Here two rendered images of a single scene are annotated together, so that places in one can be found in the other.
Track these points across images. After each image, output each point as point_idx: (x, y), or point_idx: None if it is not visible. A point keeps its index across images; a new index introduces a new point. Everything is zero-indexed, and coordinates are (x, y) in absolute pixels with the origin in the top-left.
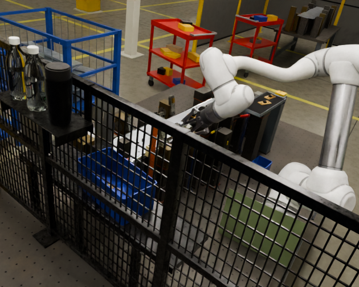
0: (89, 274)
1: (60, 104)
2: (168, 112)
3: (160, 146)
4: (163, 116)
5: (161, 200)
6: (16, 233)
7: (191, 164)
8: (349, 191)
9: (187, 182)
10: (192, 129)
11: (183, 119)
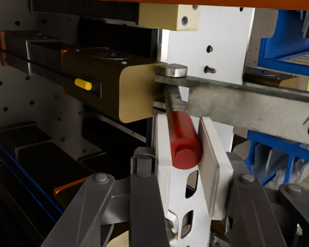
0: None
1: None
2: (221, 232)
3: (160, 62)
4: None
5: (5, 36)
6: None
7: (40, 183)
8: None
9: (9, 147)
10: (152, 226)
11: (306, 201)
